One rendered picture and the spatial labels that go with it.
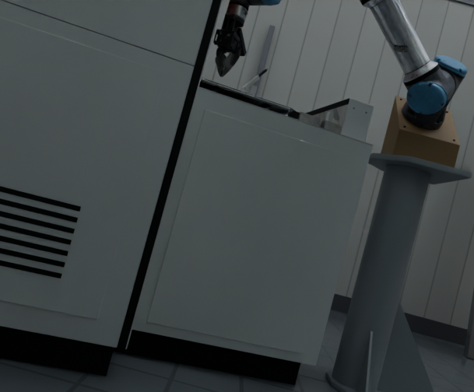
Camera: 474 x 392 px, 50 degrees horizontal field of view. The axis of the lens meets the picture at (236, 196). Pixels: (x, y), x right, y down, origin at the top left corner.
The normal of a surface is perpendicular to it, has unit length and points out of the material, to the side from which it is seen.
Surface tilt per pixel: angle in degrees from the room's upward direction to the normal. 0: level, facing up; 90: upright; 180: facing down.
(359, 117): 90
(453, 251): 90
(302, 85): 90
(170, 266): 90
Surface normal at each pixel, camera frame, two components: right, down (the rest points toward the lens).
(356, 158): 0.25, 0.03
